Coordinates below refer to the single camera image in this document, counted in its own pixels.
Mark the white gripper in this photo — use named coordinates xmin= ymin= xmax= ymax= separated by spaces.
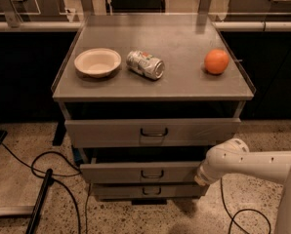
xmin=194 ymin=162 xmax=224 ymax=186

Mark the grey drawer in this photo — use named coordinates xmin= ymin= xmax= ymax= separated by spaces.
xmin=80 ymin=161 xmax=200 ymax=184
xmin=92 ymin=183 xmax=208 ymax=201
xmin=65 ymin=118 xmax=240 ymax=148

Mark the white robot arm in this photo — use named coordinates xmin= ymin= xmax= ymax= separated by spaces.
xmin=194 ymin=138 xmax=291 ymax=234

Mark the grey top drawer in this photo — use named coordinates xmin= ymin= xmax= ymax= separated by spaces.
xmin=65 ymin=118 xmax=240 ymax=148

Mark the grey metal drawer cabinet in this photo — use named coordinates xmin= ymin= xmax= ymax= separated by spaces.
xmin=51 ymin=13 xmax=257 ymax=207

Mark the grey bottom drawer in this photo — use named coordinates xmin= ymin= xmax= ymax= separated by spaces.
xmin=92 ymin=183 xmax=208 ymax=201

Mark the orange fruit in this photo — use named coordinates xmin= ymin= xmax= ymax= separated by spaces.
xmin=204 ymin=49 xmax=229 ymax=75

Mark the crushed silver soda can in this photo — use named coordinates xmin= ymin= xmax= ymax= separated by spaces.
xmin=126 ymin=51 xmax=165 ymax=80

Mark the black pole on floor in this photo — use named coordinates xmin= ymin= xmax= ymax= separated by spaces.
xmin=25 ymin=169 xmax=53 ymax=234

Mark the white paper bowl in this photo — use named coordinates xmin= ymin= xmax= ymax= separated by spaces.
xmin=74 ymin=48 xmax=121 ymax=78

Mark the black floor cable right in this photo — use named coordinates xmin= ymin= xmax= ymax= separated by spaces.
xmin=219 ymin=177 xmax=272 ymax=234

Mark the black floor cable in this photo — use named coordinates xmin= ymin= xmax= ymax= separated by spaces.
xmin=219 ymin=177 xmax=272 ymax=234
xmin=0 ymin=135 xmax=88 ymax=234

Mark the black floor cable left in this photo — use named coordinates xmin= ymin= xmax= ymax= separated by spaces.
xmin=0 ymin=135 xmax=88 ymax=234

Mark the white horizontal rail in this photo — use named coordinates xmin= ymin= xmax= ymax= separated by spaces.
xmin=0 ymin=21 xmax=291 ymax=32

